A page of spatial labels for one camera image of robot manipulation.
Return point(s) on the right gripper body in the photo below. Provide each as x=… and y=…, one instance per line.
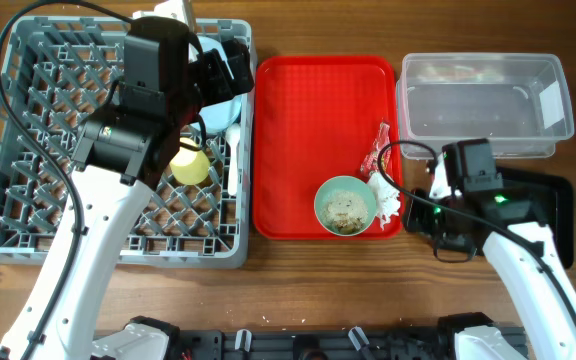
x=459, y=194

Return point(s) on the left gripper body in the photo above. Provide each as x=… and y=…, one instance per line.
x=206, y=83

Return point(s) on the large light blue plate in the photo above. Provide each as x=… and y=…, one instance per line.
x=219, y=117

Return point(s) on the red snack wrapper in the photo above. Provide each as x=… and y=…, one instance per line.
x=370, y=163

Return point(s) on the yellow plastic cup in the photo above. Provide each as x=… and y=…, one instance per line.
x=190, y=167

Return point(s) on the white plastic spoon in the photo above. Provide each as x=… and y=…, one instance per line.
x=232, y=137

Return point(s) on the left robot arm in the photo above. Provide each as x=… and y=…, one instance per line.
x=59, y=318

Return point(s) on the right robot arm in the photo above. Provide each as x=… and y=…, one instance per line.
x=471, y=210

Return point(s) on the grey dishwasher rack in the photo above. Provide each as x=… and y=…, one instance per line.
x=57, y=70

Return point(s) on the crumpled white napkin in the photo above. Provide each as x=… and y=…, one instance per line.
x=387, y=198

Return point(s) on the green bowl with food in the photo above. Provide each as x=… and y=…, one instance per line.
x=345, y=206

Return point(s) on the clear plastic bin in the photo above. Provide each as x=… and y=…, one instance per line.
x=520, y=102

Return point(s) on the black plastic tray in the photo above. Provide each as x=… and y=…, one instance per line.
x=556, y=196

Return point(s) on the red plastic tray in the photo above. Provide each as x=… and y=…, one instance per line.
x=315, y=118

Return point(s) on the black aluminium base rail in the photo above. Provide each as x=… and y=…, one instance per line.
x=398, y=343

